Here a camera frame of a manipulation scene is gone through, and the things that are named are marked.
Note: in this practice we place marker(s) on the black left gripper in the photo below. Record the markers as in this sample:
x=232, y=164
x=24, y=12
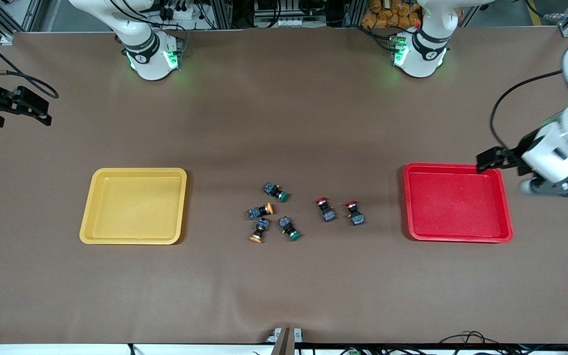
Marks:
x=521, y=148

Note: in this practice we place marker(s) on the red mushroom push button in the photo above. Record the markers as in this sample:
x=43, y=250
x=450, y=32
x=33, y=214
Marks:
x=354, y=214
x=326, y=211

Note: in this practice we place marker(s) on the yellow mushroom push button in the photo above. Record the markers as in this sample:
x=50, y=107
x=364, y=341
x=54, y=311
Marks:
x=259, y=211
x=260, y=229

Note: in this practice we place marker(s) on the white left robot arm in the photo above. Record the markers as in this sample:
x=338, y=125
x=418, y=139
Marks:
x=427, y=49

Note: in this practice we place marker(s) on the red plastic tray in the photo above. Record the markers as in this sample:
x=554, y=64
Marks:
x=454, y=207

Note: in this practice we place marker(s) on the yellow plastic tray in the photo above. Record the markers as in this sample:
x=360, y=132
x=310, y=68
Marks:
x=133, y=207

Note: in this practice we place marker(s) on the white power strip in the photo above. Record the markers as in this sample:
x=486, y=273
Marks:
x=180, y=12

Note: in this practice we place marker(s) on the orange packets pile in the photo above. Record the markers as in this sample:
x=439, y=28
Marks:
x=387, y=12

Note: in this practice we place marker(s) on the brown table mat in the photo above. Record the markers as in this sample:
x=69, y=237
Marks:
x=284, y=123

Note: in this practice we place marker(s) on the green mushroom push button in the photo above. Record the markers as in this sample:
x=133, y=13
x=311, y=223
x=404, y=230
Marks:
x=275, y=190
x=288, y=227

